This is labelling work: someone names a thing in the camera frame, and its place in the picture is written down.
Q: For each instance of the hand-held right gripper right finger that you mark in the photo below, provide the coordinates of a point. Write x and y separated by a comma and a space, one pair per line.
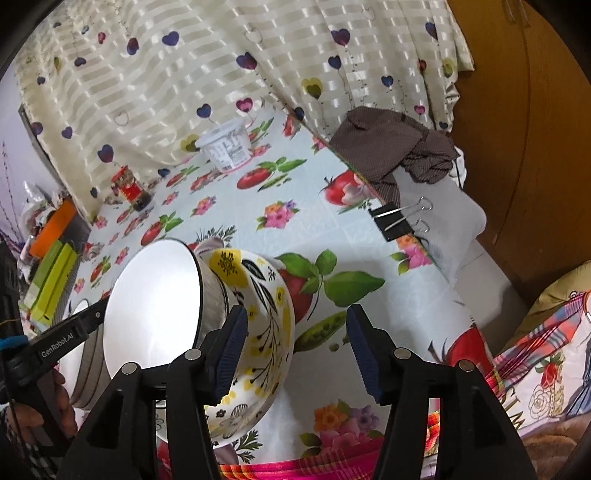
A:
364, 355

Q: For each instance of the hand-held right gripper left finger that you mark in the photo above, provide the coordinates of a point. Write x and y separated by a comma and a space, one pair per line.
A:
228, 355

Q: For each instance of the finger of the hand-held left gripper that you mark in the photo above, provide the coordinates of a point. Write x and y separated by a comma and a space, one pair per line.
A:
69, 330

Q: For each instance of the white black-rimmed plate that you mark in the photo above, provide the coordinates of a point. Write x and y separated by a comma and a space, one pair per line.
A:
87, 369

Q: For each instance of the yellow floral plate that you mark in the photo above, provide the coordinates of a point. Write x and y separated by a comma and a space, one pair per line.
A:
258, 323

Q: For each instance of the white ribbed bowl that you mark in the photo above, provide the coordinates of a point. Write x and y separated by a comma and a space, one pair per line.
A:
152, 304

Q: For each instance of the person's left forearm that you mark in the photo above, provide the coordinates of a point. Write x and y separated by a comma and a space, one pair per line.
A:
18, 461

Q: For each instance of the person's left hand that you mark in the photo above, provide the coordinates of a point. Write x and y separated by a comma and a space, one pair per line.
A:
62, 397

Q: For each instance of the lime green box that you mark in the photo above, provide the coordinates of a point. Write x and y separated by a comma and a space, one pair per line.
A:
51, 286

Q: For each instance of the orange box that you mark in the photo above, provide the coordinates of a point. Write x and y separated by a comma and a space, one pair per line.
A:
53, 228

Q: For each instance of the pile of plastic packets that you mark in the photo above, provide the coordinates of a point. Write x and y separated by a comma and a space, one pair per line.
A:
41, 203

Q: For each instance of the pink flower branches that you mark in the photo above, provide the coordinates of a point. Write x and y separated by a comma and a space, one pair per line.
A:
7, 194

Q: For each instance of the pink plaid cloth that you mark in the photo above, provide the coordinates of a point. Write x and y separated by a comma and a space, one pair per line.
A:
332, 470

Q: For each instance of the black binder clip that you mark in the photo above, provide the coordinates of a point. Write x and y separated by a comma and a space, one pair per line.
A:
388, 219

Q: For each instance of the fruit-print tablecloth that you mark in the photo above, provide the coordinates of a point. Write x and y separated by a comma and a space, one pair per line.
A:
323, 207

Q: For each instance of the red-lidded sauce jar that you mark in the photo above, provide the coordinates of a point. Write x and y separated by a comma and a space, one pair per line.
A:
131, 187

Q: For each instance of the printed blanket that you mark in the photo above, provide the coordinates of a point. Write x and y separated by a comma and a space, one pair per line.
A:
545, 360

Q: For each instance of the white plastic tub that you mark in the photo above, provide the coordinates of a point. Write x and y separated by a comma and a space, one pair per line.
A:
228, 147

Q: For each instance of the brown dotted cloth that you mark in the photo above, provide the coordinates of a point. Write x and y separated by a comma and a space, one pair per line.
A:
392, 147

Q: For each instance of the wooden wardrobe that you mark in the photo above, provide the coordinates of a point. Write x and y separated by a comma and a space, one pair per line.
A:
521, 138

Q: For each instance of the cream heart-print curtain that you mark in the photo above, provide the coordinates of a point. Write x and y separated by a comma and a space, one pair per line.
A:
231, 60

